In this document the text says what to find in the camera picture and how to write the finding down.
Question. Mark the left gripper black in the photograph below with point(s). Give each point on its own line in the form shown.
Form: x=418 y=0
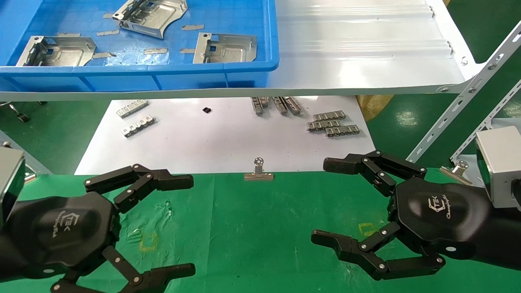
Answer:
x=61 y=228

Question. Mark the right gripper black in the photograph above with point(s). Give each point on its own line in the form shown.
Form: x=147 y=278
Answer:
x=439 y=211

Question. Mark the stamped sheet metal bracket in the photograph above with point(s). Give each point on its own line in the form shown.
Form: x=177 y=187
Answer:
x=61 y=53
x=232 y=51
x=150 y=16

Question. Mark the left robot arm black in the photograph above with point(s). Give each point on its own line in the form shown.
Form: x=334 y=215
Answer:
x=10 y=252

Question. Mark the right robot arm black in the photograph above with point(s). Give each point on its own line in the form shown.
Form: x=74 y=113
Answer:
x=504 y=240

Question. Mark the small toothed metal clip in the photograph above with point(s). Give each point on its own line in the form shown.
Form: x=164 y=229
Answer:
x=323 y=125
x=259 y=105
x=342 y=131
x=293 y=105
x=329 y=115
x=139 y=126
x=279 y=105
x=132 y=108

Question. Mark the yellow woven bag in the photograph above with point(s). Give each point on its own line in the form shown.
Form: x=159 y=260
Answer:
x=372 y=106

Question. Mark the green table cloth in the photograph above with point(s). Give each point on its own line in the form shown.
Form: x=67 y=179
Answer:
x=260 y=236

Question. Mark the white paper sheet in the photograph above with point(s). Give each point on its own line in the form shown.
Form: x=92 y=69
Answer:
x=228 y=142

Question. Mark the white perforated angle bar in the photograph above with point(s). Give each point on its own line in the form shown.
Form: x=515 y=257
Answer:
x=460 y=101
x=488 y=122

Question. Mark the black caster wheel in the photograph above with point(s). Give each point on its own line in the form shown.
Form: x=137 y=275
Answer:
x=22 y=117

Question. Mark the blue plastic bin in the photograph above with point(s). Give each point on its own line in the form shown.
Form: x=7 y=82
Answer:
x=228 y=73

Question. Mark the grey metal frame bar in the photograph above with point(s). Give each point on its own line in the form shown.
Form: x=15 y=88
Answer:
x=32 y=162

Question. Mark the right wrist camera silver box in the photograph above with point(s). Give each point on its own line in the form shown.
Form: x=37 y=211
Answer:
x=500 y=162

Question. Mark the wrist camera silver box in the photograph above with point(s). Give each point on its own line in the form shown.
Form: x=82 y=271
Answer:
x=10 y=183
x=500 y=162

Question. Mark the left wrist camera silver box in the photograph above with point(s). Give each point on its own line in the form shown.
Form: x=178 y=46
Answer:
x=10 y=183

